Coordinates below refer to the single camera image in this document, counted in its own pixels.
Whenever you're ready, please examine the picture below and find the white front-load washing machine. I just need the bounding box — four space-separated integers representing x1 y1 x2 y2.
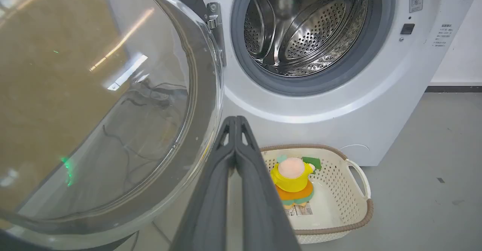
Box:
195 0 482 167

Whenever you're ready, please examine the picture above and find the metal door hinge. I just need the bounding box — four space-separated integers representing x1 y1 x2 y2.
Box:
206 2 227 67

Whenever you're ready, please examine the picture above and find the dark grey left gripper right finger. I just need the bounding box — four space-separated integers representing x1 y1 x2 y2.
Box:
235 116 301 251

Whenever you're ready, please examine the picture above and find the glass washing machine door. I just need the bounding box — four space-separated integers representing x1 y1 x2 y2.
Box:
0 0 225 251

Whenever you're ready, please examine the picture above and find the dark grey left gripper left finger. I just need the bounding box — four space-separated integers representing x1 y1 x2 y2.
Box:
169 116 237 251

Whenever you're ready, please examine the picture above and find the yellow dressed plush doll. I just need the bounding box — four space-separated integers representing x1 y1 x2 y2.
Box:
270 155 322 210

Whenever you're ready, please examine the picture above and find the cream perforated laundry basket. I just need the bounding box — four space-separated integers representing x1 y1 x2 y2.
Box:
261 144 374 244

